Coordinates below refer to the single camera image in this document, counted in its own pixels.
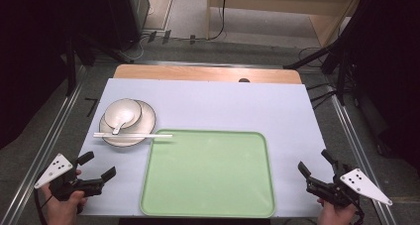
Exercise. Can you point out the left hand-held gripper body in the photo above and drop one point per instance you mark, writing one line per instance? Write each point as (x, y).
(56, 167)

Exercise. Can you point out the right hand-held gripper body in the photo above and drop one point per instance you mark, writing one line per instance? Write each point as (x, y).
(356, 182)

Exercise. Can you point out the person's right hand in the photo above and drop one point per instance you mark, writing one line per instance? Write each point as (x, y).
(335, 215)

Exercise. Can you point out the person's left hand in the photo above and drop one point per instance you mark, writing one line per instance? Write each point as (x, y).
(63, 210)

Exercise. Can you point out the white chopstick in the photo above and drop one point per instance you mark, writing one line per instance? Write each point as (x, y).
(132, 134)

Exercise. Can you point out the black tape mark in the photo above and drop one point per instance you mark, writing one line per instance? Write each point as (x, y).
(93, 106)

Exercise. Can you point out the white ceramic spoon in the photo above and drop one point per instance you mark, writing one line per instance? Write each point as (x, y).
(123, 119)

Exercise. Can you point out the white bowl with dark rim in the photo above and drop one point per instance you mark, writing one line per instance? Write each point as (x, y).
(124, 111)

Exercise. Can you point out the white plate with dark rim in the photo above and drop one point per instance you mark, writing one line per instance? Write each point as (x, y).
(145, 119)

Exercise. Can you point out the black stand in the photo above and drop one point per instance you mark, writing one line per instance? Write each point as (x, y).
(340, 66)
(71, 66)

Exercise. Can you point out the green plastic tray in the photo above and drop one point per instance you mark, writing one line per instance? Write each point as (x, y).
(208, 175)

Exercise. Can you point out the white table mat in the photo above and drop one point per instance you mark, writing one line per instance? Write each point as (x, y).
(231, 102)

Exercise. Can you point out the wooden table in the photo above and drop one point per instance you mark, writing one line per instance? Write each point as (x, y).
(185, 73)

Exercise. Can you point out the black cabinet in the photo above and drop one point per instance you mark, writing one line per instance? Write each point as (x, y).
(127, 13)

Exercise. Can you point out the metal floor rail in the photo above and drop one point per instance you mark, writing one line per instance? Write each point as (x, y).
(360, 152)
(211, 64)
(43, 152)

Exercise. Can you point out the wooden shelf frame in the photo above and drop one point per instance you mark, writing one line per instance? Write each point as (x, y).
(264, 3)

